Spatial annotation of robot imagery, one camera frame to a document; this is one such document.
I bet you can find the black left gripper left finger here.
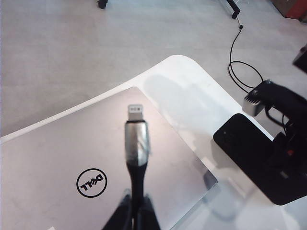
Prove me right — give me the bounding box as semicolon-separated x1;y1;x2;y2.
102;188;133;230

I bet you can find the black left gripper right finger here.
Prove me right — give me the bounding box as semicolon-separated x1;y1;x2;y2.
135;195;162;230

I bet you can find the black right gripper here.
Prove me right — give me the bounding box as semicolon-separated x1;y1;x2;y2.
254;80;307;183

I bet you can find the black smartphone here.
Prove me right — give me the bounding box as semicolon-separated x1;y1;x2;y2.
213;113;307;206

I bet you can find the black cable silver lightning plug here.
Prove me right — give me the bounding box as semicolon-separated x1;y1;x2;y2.
124;104;152;216

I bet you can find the silver Dell laptop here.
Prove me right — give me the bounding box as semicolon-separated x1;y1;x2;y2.
0;86;218;230

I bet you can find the red brown box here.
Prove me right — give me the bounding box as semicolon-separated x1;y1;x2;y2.
271;0;307;23

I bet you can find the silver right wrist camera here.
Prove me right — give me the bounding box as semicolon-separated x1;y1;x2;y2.
242;90;262;117

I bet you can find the thin black floor cable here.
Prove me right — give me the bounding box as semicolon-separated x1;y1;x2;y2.
227;23;265;93

